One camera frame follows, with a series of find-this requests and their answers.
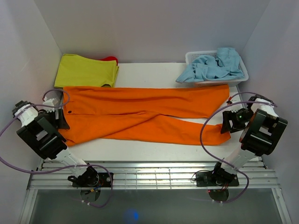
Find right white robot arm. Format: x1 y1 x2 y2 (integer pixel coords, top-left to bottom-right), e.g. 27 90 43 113
211 94 288 186

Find aluminium rail frame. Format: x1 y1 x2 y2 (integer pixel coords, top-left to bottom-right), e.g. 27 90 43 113
19 86 292 224

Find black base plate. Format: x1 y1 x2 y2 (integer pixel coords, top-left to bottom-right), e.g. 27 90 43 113
194 170 240 187
67 172 114 188

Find white plastic basket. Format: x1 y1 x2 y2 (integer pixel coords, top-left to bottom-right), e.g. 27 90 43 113
185 50 249 87

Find folded yellow trousers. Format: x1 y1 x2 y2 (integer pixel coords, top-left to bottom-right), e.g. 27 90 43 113
54 54 119 88

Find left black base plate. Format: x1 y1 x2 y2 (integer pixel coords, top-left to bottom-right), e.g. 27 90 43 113
67 172 114 188

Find orange trousers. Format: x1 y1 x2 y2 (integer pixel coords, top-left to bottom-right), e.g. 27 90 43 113
60 85 231 147

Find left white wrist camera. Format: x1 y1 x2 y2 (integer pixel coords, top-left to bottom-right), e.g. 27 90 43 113
42 97 58 109

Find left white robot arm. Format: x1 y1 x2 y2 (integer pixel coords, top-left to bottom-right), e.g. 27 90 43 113
12 98 100 187

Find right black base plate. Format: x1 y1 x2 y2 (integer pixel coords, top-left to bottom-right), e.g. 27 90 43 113
194 170 240 187

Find light blue trousers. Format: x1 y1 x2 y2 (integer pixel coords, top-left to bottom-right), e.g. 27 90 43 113
176 48 245 83

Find folded red trousers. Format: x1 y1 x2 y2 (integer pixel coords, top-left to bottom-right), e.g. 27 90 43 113
100 56 118 65

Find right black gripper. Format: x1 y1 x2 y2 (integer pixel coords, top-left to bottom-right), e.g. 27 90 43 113
220 108 254 133

